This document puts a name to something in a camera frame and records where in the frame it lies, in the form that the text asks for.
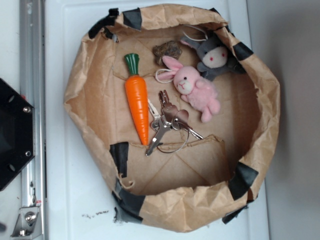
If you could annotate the brown rock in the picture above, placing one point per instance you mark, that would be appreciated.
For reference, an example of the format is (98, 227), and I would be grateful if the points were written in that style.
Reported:
(170, 48)

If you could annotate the aluminium frame rail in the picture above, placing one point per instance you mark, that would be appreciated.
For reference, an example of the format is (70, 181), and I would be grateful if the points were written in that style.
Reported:
(32, 86)

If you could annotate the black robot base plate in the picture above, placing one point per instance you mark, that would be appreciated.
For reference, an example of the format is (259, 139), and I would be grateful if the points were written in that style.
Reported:
(16, 134)

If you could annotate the grey plush bunny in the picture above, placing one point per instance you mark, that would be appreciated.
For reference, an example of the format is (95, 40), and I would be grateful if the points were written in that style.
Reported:
(215, 58)

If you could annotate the brown paper bag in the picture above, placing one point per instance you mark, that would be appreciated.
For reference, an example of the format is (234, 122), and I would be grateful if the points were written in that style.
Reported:
(178, 187)

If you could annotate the silver corner bracket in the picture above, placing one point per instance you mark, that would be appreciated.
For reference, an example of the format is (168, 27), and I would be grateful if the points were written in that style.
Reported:
(28, 225)

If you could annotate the orange toy carrot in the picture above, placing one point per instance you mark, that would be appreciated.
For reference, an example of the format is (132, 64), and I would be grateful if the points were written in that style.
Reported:
(137, 96)

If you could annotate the silver keys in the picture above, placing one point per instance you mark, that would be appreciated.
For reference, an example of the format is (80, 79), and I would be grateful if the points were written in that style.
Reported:
(170, 119)

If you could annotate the pink plush bunny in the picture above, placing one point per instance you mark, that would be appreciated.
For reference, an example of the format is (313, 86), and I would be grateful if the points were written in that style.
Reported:
(196, 90)

